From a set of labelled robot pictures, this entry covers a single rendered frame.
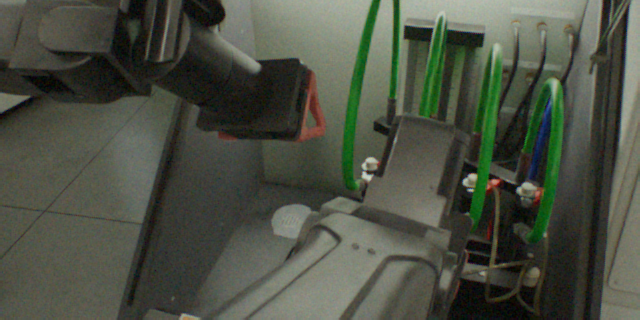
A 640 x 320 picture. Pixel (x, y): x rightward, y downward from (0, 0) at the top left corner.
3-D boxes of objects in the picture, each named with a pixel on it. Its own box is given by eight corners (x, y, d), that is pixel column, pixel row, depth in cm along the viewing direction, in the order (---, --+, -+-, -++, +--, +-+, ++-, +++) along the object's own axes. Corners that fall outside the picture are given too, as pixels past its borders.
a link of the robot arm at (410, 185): (286, 266, 29) (439, 321, 27) (349, 74, 30) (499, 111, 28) (330, 260, 40) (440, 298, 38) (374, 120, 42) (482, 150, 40)
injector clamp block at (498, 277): (331, 308, 99) (331, 250, 90) (343, 270, 107) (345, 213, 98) (519, 351, 91) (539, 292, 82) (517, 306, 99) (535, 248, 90)
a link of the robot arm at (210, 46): (114, 80, 37) (173, 66, 34) (129, -4, 39) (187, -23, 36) (181, 112, 43) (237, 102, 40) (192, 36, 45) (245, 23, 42)
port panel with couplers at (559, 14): (478, 145, 105) (508, -6, 88) (479, 136, 108) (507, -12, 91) (546, 155, 102) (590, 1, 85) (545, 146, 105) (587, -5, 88)
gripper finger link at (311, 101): (289, 98, 56) (236, 62, 49) (348, 97, 53) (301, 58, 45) (277, 159, 55) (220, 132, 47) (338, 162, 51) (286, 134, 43)
